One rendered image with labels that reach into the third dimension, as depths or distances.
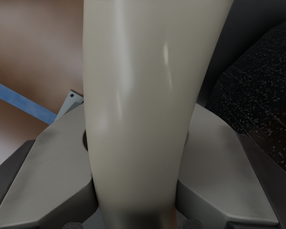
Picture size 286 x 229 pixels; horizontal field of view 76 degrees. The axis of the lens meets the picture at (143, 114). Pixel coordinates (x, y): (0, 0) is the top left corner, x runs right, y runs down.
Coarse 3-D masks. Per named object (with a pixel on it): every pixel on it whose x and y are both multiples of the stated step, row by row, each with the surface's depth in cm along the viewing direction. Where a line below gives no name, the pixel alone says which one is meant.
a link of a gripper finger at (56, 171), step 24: (72, 120) 9; (48, 144) 8; (72, 144) 8; (24, 168) 7; (48, 168) 7; (72, 168) 7; (24, 192) 6; (48, 192) 6; (72, 192) 6; (0, 216) 5; (24, 216) 5; (48, 216) 5; (72, 216) 6
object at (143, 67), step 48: (96, 0) 3; (144, 0) 3; (192, 0) 3; (96, 48) 3; (144, 48) 3; (192, 48) 3; (96, 96) 4; (144, 96) 3; (192, 96) 4; (96, 144) 5; (144, 144) 4; (96, 192) 6; (144, 192) 5
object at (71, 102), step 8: (72, 96) 104; (80, 96) 105; (64, 104) 107; (72, 104) 107; (80, 104) 107; (64, 112) 110; (96, 216) 63; (88, 224) 60; (96, 224) 61; (104, 224) 63
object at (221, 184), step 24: (192, 120) 9; (216, 120) 9; (192, 144) 7; (216, 144) 7; (240, 144) 7; (192, 168) 6; (216, 168) 6; (240, 168) 6; (192, 192) 6; (216, 192) 6; (240, 192) 6; (264, 192) 6; (192, 216) 6; (216, 216) 5; (240, 216) 5; (264, 216) 5
